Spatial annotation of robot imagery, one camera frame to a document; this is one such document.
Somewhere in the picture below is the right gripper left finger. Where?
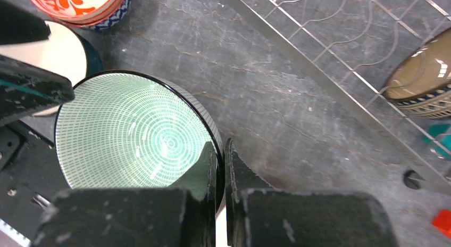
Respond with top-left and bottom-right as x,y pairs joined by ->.
31,142 -> 216,246

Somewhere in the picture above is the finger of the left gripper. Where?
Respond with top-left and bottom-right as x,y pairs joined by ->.
1,0 -> 51,45
1,56 -> 75,126

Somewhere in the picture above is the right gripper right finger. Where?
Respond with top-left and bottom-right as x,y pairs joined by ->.
224,139 -> 398,246

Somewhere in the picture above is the red floral bowl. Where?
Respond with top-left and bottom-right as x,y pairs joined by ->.
31,0 -> 126,27

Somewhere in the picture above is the light green ribbed bowl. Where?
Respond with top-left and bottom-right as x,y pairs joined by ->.
54,70 -> 224,203

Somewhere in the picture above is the steel dish rack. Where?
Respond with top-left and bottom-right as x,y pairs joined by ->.
190,0 -> 451,197

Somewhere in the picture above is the black patterned bowl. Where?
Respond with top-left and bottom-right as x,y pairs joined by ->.
382,28 -> 450,120

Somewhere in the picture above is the red white patterned bowl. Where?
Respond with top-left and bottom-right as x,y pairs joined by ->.
64,0 -> 131,30

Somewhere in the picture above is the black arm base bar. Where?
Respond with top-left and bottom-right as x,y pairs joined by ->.
1,121 -> 69,240

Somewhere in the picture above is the small orange cube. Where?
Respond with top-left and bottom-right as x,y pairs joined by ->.
431,209 -> 451,238

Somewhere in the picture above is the teal block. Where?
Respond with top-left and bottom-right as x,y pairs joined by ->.
422,123 -> 450,160

